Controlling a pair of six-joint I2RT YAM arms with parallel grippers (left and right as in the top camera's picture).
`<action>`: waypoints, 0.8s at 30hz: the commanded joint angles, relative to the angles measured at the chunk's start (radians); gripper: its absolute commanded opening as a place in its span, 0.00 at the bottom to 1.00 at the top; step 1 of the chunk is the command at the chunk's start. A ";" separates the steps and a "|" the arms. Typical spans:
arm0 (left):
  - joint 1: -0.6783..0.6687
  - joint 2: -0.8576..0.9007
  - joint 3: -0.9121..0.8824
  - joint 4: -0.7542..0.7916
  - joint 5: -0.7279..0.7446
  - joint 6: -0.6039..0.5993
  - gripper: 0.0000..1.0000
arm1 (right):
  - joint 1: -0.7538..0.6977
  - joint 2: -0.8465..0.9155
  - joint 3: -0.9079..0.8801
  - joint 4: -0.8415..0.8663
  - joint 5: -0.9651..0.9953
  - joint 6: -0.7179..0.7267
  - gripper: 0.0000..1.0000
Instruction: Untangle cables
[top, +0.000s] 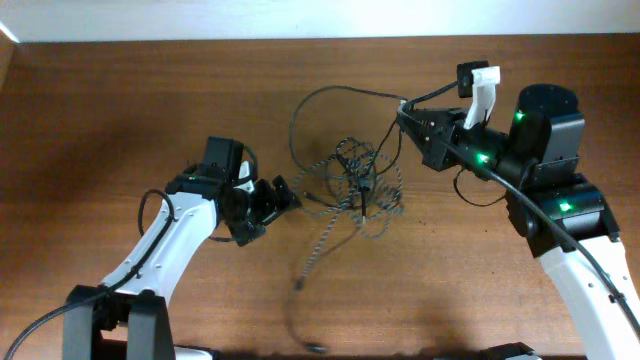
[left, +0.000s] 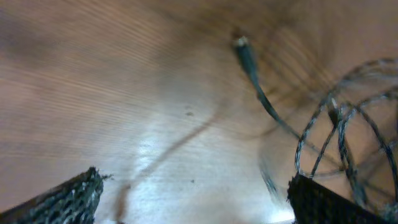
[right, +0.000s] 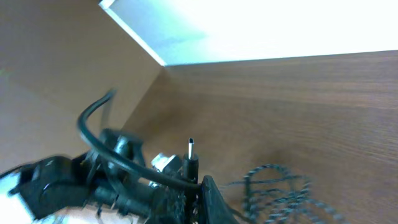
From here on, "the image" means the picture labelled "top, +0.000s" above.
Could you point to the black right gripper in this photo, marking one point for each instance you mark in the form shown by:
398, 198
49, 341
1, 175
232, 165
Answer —
448, 123

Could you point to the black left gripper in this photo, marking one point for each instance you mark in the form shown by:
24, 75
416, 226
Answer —
261, 211

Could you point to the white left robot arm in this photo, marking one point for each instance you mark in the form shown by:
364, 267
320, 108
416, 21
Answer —
126, 316

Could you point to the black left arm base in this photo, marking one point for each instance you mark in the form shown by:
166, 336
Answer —
195, 353

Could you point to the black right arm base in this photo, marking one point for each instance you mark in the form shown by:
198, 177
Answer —
510, 351

